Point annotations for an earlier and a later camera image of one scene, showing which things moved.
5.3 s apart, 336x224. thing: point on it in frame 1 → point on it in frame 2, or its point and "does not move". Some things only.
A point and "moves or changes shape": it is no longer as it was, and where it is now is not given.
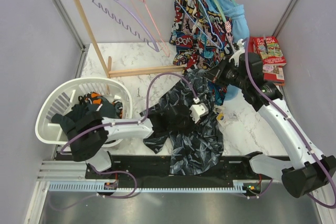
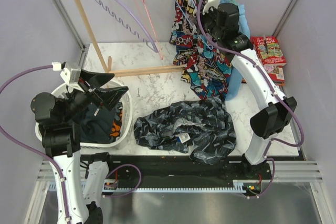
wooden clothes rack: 108,66 does not move
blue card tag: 220,116 → 183,137
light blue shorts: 233,11 does not move
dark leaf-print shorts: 181,110 moves or changes shape
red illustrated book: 269,50 does not move
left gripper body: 186,125 → 79,99
